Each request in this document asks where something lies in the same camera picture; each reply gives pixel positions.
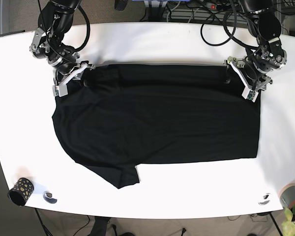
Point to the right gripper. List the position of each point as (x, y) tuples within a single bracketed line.
[(65, 71)]

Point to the table cable grommet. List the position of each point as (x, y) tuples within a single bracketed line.
[(48, 197), (265, 199)]

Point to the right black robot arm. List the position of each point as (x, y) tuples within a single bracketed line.
[(54, 21)]

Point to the green potted plant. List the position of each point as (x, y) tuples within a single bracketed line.
[(288, 226)]

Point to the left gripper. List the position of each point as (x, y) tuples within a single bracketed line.
[(254, 81)]

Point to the grey tape roll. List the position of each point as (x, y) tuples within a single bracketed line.
[(287, 196)]

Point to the right table cable grommet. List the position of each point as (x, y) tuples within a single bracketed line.
[(265, 199)]

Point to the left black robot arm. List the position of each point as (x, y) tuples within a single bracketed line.
[(267, 56)]

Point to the left table cable grommet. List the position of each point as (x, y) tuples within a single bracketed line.
[(48, 197)]

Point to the black gold-dotted cup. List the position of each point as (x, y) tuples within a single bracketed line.
[(21, 191)]

